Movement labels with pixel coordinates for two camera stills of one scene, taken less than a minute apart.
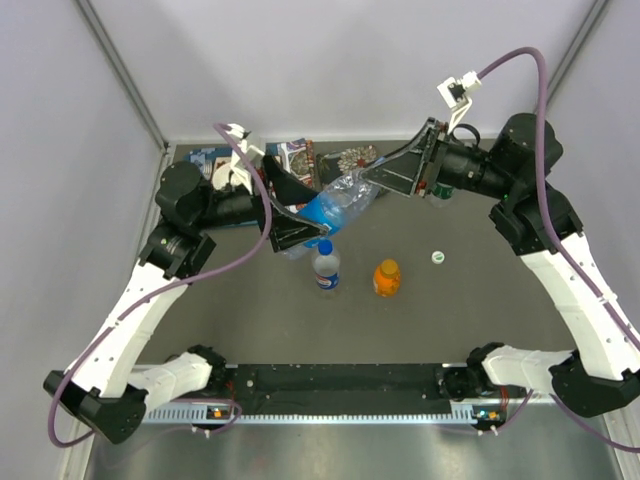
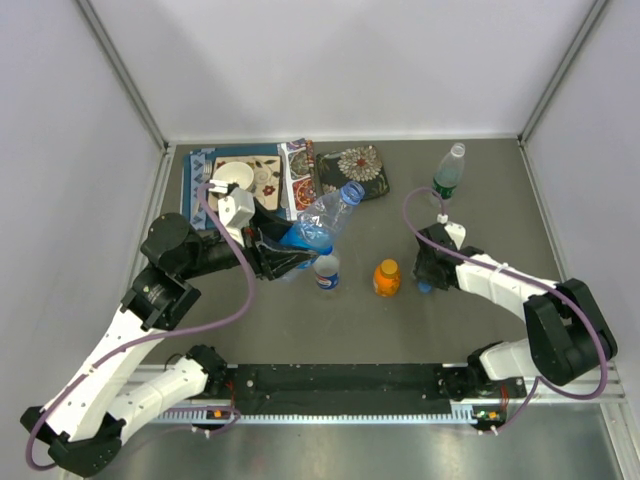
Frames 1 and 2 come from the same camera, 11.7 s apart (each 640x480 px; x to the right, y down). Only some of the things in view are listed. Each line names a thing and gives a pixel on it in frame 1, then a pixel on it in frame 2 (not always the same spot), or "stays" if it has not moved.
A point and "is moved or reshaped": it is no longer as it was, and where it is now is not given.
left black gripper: x=286 y=230 → x=265 y=259
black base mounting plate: x=337 y=389 stays
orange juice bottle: x=387 y=278 stays
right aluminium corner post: x=579 y=43 stays
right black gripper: x=402 y=171 → x=420 y=272
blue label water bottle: x=334 y=209 is moved or reshaped
